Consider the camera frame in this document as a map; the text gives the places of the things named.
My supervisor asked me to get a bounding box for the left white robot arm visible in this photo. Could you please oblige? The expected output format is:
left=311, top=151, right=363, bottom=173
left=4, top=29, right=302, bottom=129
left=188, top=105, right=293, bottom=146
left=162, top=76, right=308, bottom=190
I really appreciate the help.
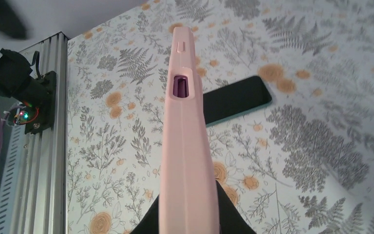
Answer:
left=0, top=48, right=56, bottom=107

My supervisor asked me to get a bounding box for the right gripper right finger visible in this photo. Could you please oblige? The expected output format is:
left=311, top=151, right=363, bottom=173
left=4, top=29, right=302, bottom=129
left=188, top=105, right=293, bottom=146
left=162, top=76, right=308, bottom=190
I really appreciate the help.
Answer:
left=216, top=181, right=256, bottom=234

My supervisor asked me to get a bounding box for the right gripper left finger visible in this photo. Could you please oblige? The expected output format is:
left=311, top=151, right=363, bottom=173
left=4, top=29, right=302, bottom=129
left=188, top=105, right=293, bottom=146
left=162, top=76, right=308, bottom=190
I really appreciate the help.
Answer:
left=130, top=196, right=159, bottom=234

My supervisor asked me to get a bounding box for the aluminium mounting rail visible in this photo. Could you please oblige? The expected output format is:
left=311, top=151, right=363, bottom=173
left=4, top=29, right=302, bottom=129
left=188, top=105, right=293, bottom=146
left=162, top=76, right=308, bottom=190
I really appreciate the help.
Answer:
left=0, top=33, right=68, bottom=234

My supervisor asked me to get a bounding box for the floral patterned mat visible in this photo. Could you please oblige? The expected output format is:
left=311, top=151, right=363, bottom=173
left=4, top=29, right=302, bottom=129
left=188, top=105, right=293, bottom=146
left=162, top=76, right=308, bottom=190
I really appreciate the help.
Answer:
left=67, top=0, right=374, bottom=234

